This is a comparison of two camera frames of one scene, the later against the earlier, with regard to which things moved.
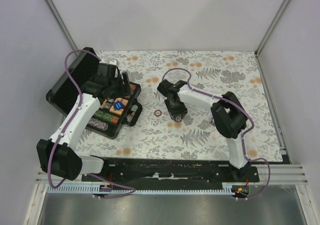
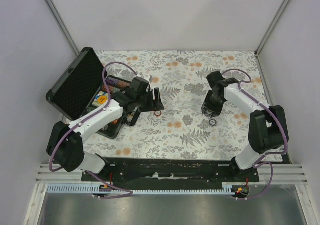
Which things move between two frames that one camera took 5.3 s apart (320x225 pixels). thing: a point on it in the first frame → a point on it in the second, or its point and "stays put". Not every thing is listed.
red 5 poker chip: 157,113 stays put
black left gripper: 126,88 → 154,105
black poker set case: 113,113 stays put
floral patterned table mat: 155,136 stays put
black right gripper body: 176,109 → 214,105
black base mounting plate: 172,171 stays put
